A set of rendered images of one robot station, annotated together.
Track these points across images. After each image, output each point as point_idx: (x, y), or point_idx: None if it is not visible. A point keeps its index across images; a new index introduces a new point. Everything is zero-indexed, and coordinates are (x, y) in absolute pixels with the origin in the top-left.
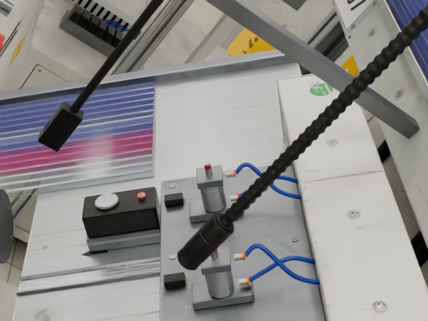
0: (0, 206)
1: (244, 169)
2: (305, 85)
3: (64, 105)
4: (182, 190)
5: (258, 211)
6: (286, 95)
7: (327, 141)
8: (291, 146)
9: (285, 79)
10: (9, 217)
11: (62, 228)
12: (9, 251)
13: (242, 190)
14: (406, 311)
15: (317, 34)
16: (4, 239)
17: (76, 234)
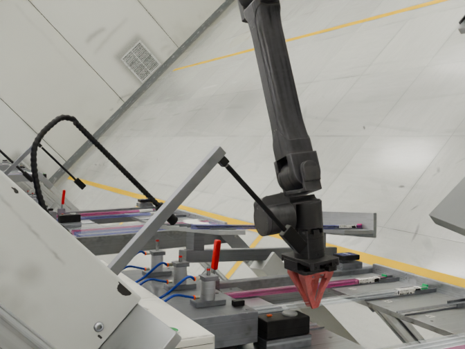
0: (261, 212)
1: (205, 316)
2: (184, 332)
3: (288, 225)
4: (238, 308)
5: (180, 305)
6: (196, 326)
7: (147, 309)
8: (131, 174)
9: (206, 334)
10: (266, 225)
11: (331, 343)
12: (261, 235)
13: (198, 310)
14: None
15: None
16: (259, 225)
17: (317, 343)
